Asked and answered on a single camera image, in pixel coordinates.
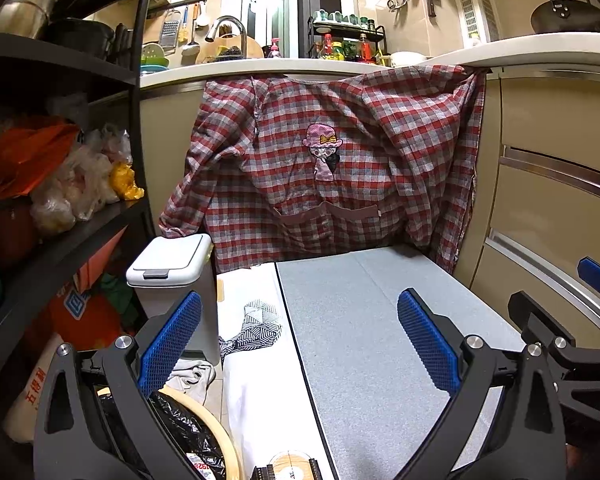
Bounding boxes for dark window frame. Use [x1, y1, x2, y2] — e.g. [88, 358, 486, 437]
[245, 0, 342, 59]

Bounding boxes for white kitchen countertop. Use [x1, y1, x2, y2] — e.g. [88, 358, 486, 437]
[139, 32, 600, 92]

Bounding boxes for black bin liner bag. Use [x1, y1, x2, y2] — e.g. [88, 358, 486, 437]
[100, 391, 229, 480]

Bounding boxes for row of green spice jars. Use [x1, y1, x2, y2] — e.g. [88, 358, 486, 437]
[312, 9, 376, 28]

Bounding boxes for beige drawer cabinet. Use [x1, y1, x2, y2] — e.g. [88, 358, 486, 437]
[452, 67, 600, 356]

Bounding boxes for clear plastic food bags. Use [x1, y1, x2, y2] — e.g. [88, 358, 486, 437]
[30, 124, 133, 235]

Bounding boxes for yellow plastic bag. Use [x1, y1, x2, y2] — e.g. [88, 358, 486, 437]
[108, 161, 146, 202]

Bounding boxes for white paper with crab sticker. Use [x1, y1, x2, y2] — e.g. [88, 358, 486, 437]
[215, 261, 342, 480]

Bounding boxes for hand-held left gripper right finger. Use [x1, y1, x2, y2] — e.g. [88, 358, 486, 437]
[396, 287, 568, 480]

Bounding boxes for beige round trash bin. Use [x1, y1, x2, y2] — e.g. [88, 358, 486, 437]
[95, 385, 245, 480]

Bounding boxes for beige sink cabinet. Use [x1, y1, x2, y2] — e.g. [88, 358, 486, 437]
[139, 77, 208, 233]

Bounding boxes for round wooden cutting board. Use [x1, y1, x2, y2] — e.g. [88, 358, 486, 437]
[196, 34, 264, 62]

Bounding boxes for white rice sack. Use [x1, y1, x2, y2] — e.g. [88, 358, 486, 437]
[1, 331, 63, 445]

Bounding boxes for green colander bowls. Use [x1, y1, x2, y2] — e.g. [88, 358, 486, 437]
[140, 41, 172, 75]

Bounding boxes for row of sauce bottles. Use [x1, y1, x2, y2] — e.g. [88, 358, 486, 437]
[317, 32, 388, 63]

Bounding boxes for white vent panel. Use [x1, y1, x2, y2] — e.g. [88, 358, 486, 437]
[457, 0, 501, 43]

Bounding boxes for orange sack blue print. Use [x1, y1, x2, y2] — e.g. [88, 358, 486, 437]
[22, 280, 126, 356]

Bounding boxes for green bag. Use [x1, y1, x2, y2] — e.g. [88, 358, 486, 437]
[99, 271, 142, 321]

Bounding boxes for grey felt mat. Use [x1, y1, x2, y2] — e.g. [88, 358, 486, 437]
[275, 244, 528, 480]

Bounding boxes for black spice rack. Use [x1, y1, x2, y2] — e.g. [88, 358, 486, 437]
[307, 9, 390, 64]

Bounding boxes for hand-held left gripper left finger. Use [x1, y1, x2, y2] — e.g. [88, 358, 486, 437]
[32, 290, 203, 480]

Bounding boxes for red plaid shirt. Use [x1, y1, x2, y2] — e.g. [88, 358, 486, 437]
[158, 64, 487, 277]

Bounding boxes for grey rag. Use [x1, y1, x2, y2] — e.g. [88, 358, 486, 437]
[169, 357, 217, 406]

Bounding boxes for black shelf rack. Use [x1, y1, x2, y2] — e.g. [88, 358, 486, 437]
[0, 0, 161, 480]

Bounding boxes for black cooking pot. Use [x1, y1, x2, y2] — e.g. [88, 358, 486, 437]
[45, 16, 117, 60]

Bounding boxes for white bowl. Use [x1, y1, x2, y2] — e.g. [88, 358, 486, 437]
[389, 51, 429, 68]

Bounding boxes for steel grater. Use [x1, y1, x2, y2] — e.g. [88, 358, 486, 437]
[158, 20, 177, 54]

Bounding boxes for white pedal bin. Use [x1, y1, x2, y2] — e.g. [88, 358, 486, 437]
[125, 233, 216, 367]

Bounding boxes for yellow dish brush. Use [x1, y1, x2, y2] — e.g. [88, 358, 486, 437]
[176, 5, 191, 46]

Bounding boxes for steel kitchen faucet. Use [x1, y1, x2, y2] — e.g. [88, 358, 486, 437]
[204, 15, 249, 61]

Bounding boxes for orange plastic bag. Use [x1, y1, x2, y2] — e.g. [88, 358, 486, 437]
[0, 115, 83, 203]

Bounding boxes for steel stock pot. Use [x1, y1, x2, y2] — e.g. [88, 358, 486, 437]
[0, 0, 63, 41]

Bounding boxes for orange cardboard box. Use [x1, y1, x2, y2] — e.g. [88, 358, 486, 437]
[72, 227, 128, 295]

